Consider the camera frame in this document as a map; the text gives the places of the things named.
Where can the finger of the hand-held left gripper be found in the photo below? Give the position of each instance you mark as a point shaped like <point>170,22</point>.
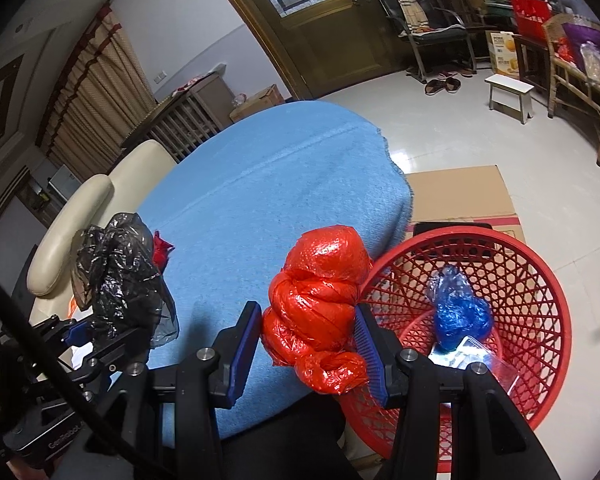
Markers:
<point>115,347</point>
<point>75,334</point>

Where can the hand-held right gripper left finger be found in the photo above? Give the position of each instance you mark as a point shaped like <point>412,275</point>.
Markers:
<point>242,355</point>

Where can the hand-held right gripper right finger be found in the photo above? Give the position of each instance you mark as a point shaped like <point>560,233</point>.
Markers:
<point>375,360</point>

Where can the black plastic bag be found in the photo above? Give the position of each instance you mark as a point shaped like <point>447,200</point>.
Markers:
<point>115,270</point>

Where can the red plastic bag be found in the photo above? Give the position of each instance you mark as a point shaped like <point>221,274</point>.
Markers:
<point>320,300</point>

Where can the blue plastic bag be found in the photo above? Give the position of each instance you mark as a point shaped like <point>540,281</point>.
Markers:
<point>460,315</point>

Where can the red plastic basket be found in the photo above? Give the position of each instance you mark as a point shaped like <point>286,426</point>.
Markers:
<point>530,300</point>

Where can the red printed packet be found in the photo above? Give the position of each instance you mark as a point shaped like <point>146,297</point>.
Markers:
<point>162,250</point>

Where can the beige leather sofa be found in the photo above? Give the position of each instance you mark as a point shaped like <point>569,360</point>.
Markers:
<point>70,225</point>

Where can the flat cardboard box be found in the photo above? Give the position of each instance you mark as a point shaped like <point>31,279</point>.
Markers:
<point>460,195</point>

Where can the wooden crib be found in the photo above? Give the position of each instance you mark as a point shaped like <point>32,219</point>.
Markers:
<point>190,120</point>

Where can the brown curtain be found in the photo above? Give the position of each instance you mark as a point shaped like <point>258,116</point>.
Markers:
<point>100,85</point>

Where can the brown cardboard box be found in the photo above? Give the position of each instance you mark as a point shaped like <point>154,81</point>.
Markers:
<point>260,102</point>

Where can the dark slipper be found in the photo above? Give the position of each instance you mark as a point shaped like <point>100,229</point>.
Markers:
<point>453,84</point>
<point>436,87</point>

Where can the white small stool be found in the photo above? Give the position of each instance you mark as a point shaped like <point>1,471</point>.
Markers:
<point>507,82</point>

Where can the wooden stained glass door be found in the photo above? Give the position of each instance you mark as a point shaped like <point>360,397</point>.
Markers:
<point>330,50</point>

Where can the yellow printed carton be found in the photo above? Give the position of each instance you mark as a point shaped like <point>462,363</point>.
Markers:
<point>504,55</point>

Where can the black metal armchair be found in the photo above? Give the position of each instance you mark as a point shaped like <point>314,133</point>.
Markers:
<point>440,35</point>

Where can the rattan chair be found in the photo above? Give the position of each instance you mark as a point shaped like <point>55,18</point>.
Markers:
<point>570,80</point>

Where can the dark wooden side table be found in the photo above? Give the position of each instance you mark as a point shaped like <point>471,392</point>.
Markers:
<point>530,47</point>

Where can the striped scarf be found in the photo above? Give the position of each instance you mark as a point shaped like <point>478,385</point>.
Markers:
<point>412,10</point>

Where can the dark wooden chair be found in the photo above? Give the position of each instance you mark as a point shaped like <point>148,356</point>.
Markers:
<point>467,7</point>

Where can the clear plastic bag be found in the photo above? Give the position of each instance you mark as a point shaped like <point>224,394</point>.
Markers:
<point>594,62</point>

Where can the red gift box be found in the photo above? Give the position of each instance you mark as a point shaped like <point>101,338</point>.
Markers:
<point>530,12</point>

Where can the purple cushion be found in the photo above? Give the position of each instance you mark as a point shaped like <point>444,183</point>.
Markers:
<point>587,37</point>

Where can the white wall socket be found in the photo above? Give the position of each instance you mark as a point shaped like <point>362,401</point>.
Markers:
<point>160,77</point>

